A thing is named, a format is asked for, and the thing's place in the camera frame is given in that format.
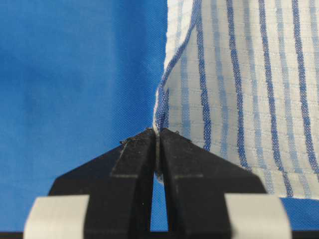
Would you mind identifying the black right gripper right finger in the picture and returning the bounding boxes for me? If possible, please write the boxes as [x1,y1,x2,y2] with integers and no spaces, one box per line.
[158,127,292,239]

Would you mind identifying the blue striped white towel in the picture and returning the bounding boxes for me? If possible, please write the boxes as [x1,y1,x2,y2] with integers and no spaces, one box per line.
[153,0,319,199]

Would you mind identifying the blue table cloth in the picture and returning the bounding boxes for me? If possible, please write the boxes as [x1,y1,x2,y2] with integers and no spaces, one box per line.
[0,0,319,232]

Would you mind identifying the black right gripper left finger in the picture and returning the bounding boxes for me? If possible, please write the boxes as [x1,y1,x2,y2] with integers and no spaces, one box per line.
[23,128,158,239]

